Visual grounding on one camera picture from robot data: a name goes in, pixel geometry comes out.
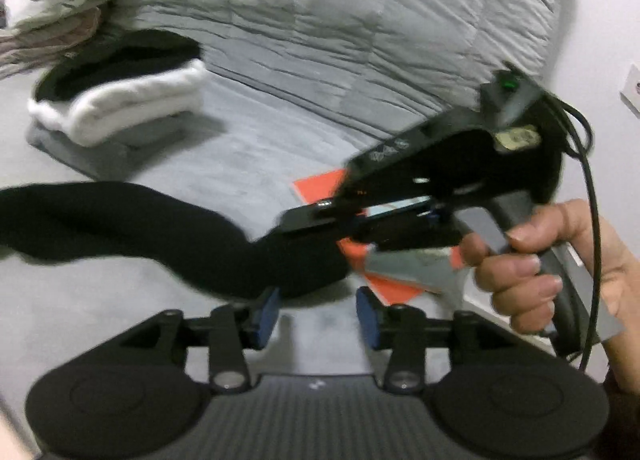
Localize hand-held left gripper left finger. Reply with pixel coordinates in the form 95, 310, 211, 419
120, 286, 281, 392

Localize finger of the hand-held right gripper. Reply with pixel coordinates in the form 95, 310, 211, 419
345, 212, 463, 251
282, 110, 488, 236

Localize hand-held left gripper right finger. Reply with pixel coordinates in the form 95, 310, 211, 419
356, 286, 506, 393

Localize cream bear print sweatshirt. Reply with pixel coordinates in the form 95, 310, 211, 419
0, 181, 351, 301

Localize person's right forearm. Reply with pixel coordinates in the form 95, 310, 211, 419
597, 370, 640, 460

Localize person's right hand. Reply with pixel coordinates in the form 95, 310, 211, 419
460, 197, 640, 391

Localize orange paper sheet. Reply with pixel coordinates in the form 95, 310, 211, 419
292, 169, 468, 306

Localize grey bed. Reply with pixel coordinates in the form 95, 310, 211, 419
0, 55, 601, 460

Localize grey quilted blanket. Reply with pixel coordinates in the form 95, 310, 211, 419
115, 0, 576, 141

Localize grey folded garment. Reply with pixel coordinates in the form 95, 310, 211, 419
27, 110, 226, 181

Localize white folded garment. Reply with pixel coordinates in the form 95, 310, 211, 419
27, 60, 208, 148

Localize black folded garment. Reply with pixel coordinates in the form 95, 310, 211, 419
35, 30, 201, 103

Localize black cable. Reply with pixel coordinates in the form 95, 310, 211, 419
542, 90, 603, 371

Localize white wall socket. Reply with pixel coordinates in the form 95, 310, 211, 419
620, 62, 640, 118

